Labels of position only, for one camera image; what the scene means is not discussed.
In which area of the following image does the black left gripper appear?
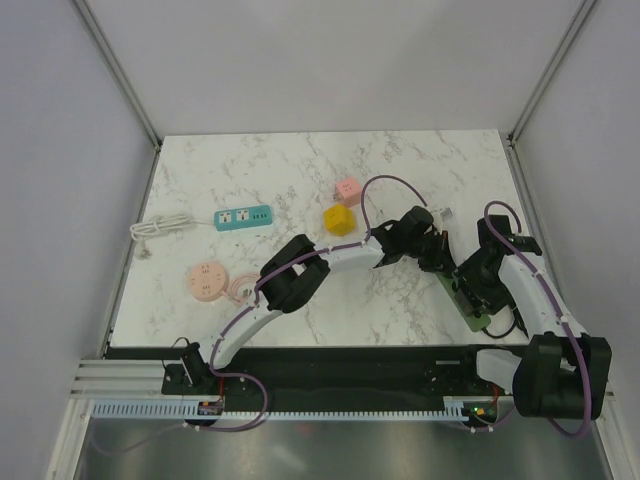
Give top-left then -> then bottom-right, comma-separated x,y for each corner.
403,232 -> 454,279

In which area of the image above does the green power strip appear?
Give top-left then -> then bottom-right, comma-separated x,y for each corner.
436,269 -> 491,333

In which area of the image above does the yellow cube plug adapter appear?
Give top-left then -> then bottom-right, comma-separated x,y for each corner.
323,204 -> 356,237

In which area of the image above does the pink cube plug adapter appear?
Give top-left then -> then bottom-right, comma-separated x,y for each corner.
333,177 -> 362,208

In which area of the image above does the teal power strip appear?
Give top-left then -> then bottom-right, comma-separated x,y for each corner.
213,204 -> 273,232

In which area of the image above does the pink round power socket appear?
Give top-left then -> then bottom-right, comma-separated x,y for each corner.
186,261 -> 229,302

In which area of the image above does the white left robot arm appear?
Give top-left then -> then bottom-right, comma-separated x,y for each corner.
180,206 -> 455,393

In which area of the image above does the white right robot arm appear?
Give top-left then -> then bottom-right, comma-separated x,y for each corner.
454,215 -> 612,420

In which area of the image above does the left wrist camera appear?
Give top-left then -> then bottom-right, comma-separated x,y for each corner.
432,207 -> 454,223

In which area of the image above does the black power strip cable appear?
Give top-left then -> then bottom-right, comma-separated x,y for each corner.
484,304 -> 529,341

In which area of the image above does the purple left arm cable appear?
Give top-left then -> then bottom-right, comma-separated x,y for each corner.
209,174 -> 429,434

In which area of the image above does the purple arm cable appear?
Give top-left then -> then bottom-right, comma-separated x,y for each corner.
209,174 -> 429,434
482,200 -> 596,439

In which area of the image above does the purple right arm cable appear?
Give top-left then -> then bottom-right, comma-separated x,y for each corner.
482,200 -> 596,439

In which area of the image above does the white cable duct rail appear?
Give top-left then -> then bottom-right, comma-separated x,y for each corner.
90,397 -> 498,424

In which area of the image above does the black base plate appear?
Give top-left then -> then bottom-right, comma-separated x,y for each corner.
159,342 -> 516,401

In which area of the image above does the pink coiled cable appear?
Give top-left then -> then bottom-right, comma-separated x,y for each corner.
225,271 -> 264,306

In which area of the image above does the white power strip cable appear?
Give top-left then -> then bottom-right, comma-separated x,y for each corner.
129,213 -> 216,261

